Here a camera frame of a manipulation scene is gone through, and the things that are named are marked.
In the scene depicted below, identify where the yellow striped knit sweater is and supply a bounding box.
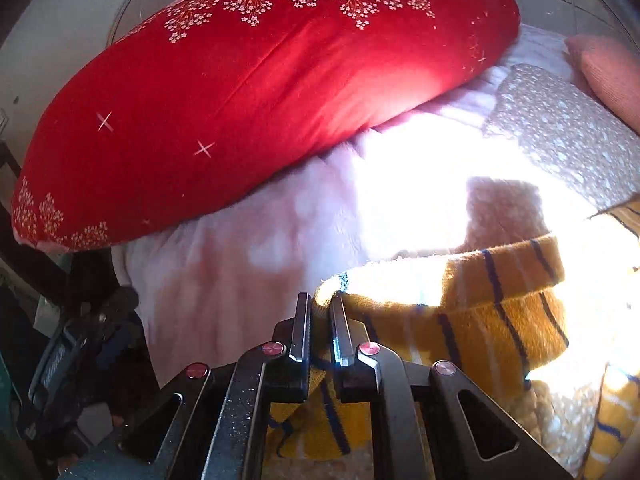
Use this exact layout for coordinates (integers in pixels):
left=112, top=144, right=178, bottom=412
left=264, top=204, right=640, bottom=480

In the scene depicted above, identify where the white pink bed sheet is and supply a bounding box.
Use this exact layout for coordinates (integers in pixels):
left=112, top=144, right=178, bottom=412
left=112, top=25, right=591, bottom=384

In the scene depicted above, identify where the beige heart-pattern quilt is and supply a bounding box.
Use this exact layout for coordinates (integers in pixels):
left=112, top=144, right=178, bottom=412
left=484, top=64, right=639, bottom=216

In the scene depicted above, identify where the large red floral pillow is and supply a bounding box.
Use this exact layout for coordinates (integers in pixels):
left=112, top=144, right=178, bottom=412
left=11, top=0, right=521, bottom=252

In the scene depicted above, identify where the small pink pillow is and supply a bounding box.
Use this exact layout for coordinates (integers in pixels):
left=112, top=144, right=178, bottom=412
left=565, top=35, right=640, bottom=133

